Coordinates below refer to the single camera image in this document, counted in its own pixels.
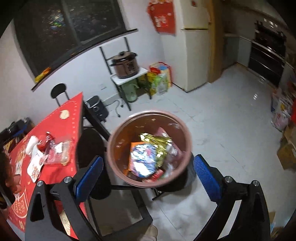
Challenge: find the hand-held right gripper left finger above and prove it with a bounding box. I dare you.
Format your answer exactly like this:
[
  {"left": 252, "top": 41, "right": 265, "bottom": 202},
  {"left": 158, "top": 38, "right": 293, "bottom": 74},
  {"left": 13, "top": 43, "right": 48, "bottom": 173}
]
[{"left": 24, "top": 155, "right": 104, "bottom": 241}]

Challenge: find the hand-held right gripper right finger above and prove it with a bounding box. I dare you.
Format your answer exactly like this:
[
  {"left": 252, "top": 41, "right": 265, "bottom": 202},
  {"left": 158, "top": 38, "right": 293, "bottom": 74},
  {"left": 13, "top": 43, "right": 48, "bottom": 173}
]
[{"left": 192, "top": 155, "right": 271, "bottom": 241}]

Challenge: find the white red printed wrapper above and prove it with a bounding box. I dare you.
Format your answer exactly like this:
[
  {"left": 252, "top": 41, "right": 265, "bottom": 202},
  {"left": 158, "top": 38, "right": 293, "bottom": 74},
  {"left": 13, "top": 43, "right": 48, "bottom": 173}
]
[{"left": 26, "top": 160, "right": 45, "bottom": 183}]

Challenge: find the clear plastic bag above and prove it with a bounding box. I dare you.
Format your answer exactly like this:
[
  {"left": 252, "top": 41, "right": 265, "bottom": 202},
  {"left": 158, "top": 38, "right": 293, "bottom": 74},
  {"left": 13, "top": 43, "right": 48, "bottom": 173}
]
[{"left": 47, "top": 138, "right": 72, "bottom": 166}]

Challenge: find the crushed red can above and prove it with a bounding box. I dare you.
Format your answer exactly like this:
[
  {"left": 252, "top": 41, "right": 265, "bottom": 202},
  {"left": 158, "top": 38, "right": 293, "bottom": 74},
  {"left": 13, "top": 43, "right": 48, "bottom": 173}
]
[{"left": 43, "top": 132, "right": 55, "bottom": 149}]

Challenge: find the blue snack packet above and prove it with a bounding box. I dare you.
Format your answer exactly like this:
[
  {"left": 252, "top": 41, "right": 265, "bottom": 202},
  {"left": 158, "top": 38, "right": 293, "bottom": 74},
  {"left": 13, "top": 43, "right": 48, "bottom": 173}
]
[{"left": 128, "top": 142, "right": 166, "bottom": 178}]

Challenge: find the gold foil wrapper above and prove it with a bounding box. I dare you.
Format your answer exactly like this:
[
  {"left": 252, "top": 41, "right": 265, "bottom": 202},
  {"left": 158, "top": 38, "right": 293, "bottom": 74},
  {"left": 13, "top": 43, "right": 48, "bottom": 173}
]
[{"left": 139, "top": 133, "right": 173, "bottom": 166}]

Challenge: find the white foam fruit net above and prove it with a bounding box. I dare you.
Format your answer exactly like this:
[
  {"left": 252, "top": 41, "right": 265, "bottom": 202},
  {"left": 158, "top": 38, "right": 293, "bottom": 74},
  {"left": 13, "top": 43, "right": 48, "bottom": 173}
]
[{"left": 25, "top": 135, "right": 40, "bottom": 154}]

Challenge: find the person's left hand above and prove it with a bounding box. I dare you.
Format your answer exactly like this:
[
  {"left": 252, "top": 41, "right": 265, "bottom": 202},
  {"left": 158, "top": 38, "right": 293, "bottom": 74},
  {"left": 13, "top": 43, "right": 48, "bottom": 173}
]
[{"left": 0, "top": 151, "right": 18, "bottom": 193}]

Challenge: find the red printed tablecloth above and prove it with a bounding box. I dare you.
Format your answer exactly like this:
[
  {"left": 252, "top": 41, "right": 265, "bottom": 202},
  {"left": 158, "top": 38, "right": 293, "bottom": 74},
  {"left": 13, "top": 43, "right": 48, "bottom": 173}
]
[{"left": 5, "top": 91, "right": 89, "bottom": 240}]

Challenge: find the black air fryer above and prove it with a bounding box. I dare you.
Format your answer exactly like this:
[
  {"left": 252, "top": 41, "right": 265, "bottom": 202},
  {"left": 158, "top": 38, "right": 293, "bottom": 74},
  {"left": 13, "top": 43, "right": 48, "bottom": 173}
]
[{"left": 85, "top": 95, "right": 109, "bottom": 122}]

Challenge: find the cardboard box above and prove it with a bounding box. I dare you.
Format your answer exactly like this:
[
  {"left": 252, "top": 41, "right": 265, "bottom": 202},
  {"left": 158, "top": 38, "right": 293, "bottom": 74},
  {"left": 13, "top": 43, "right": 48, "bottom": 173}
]
[{"left": 276, "top": 132, "right": 296, "bottom": 171}]

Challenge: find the black round-back chair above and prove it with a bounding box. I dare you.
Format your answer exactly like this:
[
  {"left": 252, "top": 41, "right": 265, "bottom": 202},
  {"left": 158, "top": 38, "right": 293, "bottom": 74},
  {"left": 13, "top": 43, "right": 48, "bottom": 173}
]
[{"left": 50, "top": 83, "right": 68, "bottom": 107}]

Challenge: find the green plastic jug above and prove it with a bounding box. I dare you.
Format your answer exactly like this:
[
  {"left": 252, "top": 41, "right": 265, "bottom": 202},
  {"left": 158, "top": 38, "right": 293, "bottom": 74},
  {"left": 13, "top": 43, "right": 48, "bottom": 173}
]
[{"left": 121, "top": 82, "right": 139, "bottom": 103}]

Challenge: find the white plastic shopping bag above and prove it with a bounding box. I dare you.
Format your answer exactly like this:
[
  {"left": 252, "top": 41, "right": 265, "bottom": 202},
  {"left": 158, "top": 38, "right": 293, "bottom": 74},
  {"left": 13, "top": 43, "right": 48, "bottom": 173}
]
[{"left": 270, "top": 88, "right": 293, "bottom": 131}]

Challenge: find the colourful shopping bag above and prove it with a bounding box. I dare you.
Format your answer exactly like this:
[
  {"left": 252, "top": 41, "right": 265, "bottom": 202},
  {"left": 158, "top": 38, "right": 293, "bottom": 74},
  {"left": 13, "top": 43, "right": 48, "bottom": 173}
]
[{"left": 148, "top": 62, "right": 173, "bottom": 96}]

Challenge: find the yellow snack packet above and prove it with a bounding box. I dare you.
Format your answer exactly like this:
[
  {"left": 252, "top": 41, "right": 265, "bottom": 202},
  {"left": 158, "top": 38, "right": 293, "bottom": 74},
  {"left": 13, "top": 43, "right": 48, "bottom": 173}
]
[{"left": 34, "top": 67, "right": 52, "bottom": 83}]

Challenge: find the brown pressure cooker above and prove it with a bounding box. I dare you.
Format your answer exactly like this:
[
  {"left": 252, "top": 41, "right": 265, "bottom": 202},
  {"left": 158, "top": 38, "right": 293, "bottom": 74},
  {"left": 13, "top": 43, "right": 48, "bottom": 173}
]
[{"left": 110, "top": 52, "right": 139, "bottom": 79}]

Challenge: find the black metal rack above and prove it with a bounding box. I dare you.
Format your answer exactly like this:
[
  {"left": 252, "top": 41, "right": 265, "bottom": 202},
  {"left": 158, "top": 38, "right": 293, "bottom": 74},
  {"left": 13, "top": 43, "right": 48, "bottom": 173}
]
[{"left": 99, "top": 37, "right": 153, "bottom": 110}]

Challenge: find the cream refrigerator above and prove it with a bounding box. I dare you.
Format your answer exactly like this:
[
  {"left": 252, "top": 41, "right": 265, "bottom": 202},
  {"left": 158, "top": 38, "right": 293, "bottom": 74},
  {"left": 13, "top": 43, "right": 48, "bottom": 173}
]
[{"left": 172, "top": 0, "right": 212, "bottom": 93}]

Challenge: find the black oven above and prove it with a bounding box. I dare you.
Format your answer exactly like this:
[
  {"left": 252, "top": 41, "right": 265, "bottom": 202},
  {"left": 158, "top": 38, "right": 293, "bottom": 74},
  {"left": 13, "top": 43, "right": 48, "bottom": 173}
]
[{"left": 247, "top": 20, "right": 287, "bottom": 87}]

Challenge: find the dark window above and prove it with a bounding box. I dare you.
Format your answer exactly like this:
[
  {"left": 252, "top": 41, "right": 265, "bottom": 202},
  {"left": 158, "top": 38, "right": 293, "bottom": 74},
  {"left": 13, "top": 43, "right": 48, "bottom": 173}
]
[{"left": 14, "top": 0, "right": 139, "bottom": 91}]

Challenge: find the red hanging cloth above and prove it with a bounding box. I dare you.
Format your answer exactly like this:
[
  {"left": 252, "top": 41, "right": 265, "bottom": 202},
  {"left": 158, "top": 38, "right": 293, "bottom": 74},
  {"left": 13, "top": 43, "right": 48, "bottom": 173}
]
[{"left": 147, "top": 0, "right": 177, "bottom": 35}]

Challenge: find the white power cable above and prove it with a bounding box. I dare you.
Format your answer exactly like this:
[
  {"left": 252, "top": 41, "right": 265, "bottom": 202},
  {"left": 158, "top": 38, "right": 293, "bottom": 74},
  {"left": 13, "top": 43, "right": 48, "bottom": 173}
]
[{"left": 111, "top": 98, "right": 124, "bottom": 117}]

